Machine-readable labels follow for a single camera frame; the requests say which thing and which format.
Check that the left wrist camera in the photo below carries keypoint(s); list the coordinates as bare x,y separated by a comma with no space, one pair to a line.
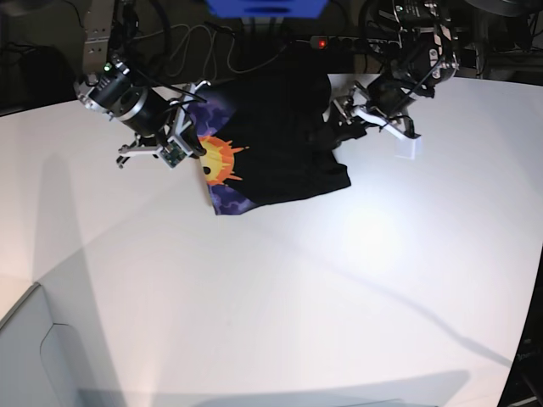
408,148

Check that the black T-shirt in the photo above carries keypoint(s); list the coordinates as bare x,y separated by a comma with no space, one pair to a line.
266,136

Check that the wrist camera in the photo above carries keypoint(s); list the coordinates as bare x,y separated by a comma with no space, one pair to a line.
173,155
408,148

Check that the white power strip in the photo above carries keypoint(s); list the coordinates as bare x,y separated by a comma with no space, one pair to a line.
350,44

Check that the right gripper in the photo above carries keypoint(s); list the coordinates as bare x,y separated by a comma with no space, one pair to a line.
157,121

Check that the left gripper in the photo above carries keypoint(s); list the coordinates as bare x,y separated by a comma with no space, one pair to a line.
356,112

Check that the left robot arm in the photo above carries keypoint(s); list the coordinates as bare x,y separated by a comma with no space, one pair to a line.
415,44

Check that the blue box overhead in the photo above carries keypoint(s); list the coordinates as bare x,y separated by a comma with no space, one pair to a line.
229,9

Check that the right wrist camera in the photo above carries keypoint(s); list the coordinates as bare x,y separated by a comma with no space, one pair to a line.
173,155

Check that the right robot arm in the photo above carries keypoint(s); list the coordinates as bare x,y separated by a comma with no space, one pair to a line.
116,83

